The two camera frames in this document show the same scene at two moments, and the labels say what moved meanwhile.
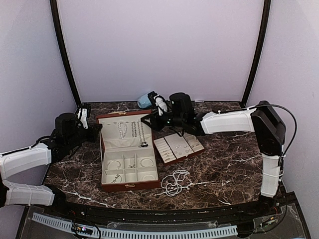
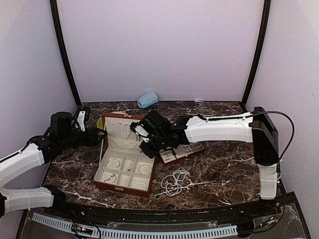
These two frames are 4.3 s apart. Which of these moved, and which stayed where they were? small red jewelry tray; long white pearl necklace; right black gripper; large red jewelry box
Moved: right black gripper; large red jewelry box
Stayed: long white pearl necklace; small red jewelry tray
